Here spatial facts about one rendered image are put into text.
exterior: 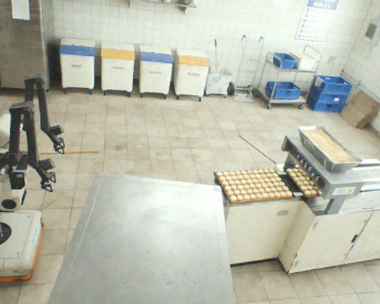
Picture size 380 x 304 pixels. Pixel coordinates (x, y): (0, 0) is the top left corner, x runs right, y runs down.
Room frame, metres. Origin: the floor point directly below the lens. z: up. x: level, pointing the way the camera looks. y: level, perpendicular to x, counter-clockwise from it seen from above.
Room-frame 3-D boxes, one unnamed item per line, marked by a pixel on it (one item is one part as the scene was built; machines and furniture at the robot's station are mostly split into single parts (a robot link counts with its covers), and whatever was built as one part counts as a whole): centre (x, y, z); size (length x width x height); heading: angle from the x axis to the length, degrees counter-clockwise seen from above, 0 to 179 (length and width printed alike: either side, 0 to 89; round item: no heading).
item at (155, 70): (5.77, 0.89, 0.38); 0.64 x 0.54 x 0.77; 15
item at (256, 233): (2.35, -0.65, 0.45); 0.70 x 0.34 x 0.90; 111
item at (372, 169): (2.71, -1.17, 0.87); 2.01 x 0.03 x 0.07; 111
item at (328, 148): (2.53, -1.12, 1.28); 0.54 x 0.27 x 0.06; 21
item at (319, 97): (6.52, -2.48, 0.30); 0.60 x 0.40 x 0.20; 106
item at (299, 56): (6.40, -1.72, 0.90); 0.44 x 0.36 x 0.20; 24
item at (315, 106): (6.52, -2.48, 0.10); 0.60 x 0.40 x 0.20; 103
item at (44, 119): (2.15, 1.12, 1.41); 0.11 x 0.06 x 0.43; 15
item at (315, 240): (2.70, -1.57, 0.42); 1.28 x 0.72 x 0.84; 111
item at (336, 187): (2.53, -1.12, 1.01); 0.72 x 0.33 x 0.34; 21
